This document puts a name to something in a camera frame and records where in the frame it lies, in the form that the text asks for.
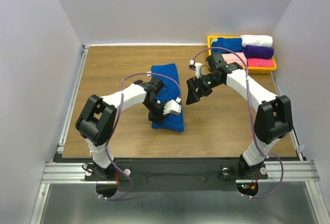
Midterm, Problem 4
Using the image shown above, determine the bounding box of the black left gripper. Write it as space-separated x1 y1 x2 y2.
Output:
143 98 170 126

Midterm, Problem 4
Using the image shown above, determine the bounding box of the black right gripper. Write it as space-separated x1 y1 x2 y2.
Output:
186 73 222 105

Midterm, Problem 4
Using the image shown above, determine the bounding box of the blue microfibre towel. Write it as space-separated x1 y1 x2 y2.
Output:
211 37 242 53

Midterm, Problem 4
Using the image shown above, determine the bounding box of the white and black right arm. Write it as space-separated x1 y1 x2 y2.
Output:
186 53 293 178

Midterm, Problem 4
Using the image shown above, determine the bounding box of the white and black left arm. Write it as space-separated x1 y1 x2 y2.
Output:
75 77 166 180

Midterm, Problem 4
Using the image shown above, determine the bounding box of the rolled light pink towel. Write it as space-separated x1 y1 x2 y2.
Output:
222 52 247 66

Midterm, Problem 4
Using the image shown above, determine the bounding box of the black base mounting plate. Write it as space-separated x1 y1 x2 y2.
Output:
82 158 268 197

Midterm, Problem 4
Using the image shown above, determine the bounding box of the rolled hot pink towel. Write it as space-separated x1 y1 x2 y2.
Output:
247 58 274 67

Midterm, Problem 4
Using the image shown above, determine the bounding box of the rolled purple towel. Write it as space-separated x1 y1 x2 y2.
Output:
243 45 274 59

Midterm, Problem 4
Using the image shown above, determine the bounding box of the yellow plastic tray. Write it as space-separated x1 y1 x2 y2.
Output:
207 36 277 74

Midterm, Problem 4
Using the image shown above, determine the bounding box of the rolled white towel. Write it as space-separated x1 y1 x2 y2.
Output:
239 35 273 47

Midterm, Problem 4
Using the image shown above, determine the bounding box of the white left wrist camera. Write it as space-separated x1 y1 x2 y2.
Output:
163 100 182 116

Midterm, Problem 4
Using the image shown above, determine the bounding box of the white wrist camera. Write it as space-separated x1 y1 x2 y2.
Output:
163 100 182 116
189 60 204 78

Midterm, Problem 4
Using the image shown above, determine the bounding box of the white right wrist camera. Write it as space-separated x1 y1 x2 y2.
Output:
189 60 204 78

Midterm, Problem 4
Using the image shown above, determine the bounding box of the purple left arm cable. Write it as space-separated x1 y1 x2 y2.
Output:
97 72 183 201

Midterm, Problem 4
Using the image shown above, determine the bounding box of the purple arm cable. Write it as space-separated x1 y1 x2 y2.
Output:
97 72 183 201
190 46 284 199

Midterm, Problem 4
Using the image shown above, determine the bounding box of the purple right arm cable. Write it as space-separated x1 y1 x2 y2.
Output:
190 46 284 199

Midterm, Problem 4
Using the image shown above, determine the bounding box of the aluminium table frame rail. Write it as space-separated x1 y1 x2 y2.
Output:
32 45 329 223

